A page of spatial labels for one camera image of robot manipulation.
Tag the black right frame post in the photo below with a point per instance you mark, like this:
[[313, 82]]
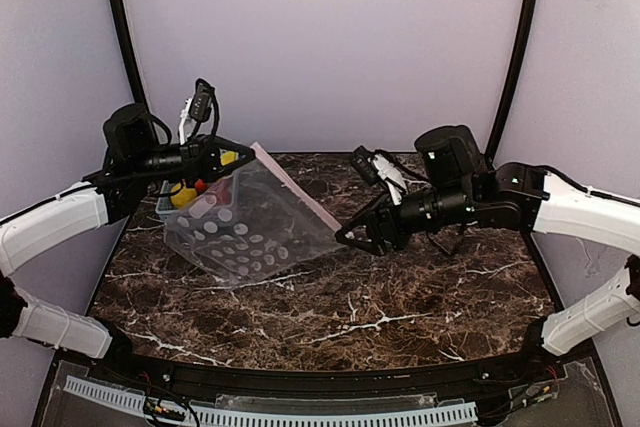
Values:
[[520, 43]]

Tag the white slotted cable duct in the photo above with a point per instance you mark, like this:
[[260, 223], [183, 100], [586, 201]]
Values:
[[226, 410]]

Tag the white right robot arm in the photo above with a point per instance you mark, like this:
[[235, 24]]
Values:
[[464, 189]]

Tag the red fruit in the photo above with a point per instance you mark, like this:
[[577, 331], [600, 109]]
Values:
[[220, 193]]

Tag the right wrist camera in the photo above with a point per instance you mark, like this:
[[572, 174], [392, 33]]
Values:
[[375, 168]]

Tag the black left frame post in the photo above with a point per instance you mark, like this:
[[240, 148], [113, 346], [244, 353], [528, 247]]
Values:
[[127, 51]]

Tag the black front table rail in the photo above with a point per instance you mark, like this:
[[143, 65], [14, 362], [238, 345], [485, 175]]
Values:
[[500, 385]]

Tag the black frame post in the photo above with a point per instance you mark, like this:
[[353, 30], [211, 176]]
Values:
[[520, 43], [127, 51]]

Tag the orange fruit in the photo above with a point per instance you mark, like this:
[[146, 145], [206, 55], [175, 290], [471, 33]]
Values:
[[200, 185]]

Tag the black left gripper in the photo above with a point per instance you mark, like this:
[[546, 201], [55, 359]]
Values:
[[203, 156]]

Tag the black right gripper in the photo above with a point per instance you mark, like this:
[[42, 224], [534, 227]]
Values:
[[390, 222]]

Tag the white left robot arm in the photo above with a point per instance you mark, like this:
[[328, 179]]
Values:
[[134, 160]]

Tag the yellow oblong fruit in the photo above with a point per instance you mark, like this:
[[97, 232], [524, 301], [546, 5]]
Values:
[[228, 157]]

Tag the clear zip top bag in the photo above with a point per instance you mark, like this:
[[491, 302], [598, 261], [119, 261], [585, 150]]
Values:
[[278, 226]]

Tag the yellow round fruit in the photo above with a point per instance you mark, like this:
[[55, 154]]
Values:
[[181, 195]]

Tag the blue plastic basket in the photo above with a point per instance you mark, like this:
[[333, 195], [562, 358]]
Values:
[[198, 209]]

